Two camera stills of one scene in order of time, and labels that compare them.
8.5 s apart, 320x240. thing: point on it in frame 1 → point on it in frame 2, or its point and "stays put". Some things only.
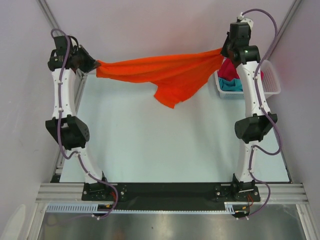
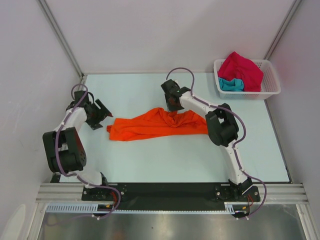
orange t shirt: [175, 75] → [160, 122]
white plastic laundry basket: [270, 83] stays put
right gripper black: [224, 51] → [171, 108]
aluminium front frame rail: [70, 192] stays put
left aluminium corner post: [48, 12] stays put
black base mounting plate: [169, 195] stays put
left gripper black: [91, 63] → [95, 124]
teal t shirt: [235, 85] stays put
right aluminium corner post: [290, 16] stays put
